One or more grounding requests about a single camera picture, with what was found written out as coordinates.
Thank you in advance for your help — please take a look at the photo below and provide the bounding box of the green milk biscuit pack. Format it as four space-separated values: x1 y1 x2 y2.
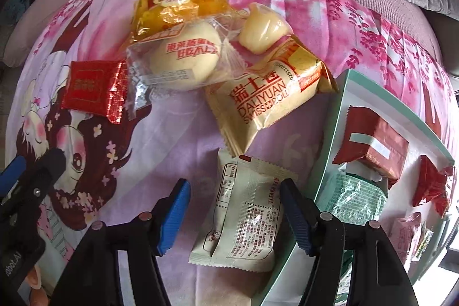
334 250 354 306

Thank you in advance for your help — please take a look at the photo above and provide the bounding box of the pink snack packet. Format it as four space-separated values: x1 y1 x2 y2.
389 212 422 271

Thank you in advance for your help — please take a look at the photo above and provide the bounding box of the green cow biscuit packet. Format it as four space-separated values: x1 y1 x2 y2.
412 222 433 262

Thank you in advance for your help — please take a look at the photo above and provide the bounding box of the pale green striped packet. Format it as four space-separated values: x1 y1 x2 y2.
316 171 388 226

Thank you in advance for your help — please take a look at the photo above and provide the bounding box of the red crinkled snack packet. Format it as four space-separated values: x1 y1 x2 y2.
412 155 456 217

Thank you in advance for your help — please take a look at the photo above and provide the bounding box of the red gold packet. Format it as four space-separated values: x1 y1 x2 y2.
61 60 128 124

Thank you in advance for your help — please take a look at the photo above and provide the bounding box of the red wafer snack pack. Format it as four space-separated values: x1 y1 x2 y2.
333 106 409 186

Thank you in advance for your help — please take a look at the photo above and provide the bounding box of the cream white snack packet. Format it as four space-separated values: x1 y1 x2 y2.
188 149 297 273

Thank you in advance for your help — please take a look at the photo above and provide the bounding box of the clear round bun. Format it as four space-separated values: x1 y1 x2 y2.
127 12 246 119

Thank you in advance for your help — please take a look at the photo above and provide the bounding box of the swiss roll beige packet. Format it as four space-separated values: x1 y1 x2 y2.
205 36 339 157

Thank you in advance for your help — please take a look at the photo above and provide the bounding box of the yellow soft bread packet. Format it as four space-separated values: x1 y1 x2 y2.
131 0 230 42

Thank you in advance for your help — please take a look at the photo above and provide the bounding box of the left hand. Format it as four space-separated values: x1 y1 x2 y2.
19 265 49 306

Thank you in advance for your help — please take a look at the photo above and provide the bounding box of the teal shallow box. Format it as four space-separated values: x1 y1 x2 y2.
252 70 454 305

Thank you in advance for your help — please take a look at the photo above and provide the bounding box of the pink cartoon tablecloth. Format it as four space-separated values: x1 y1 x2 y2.
6 0 458 305

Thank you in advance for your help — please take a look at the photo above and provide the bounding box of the yellow jelly cup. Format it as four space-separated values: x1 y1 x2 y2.
238 2 293 55

